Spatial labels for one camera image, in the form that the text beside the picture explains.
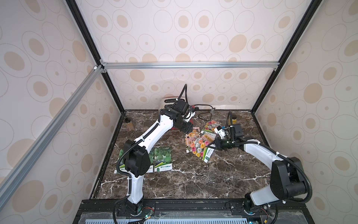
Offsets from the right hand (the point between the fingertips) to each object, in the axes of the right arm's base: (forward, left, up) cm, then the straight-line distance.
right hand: (213, 145), depth 86 cm
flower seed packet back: (+24, -1, -10) cm, 26 cm away
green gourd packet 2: (-5, +33, -10) cm, 35 cm away
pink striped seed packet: (+12, +15, -10) cm, 22 cm away
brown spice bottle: (+19, +61, -2) cm, 64 cm away
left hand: (+7, +14, +9) cm, 18 cm away
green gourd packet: (-3, +39, -11) cm, 41 cm away
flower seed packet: (-2, +7, -2) cm, 8 cm away
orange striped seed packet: (+13, +1, -10) cm, 16 cm away
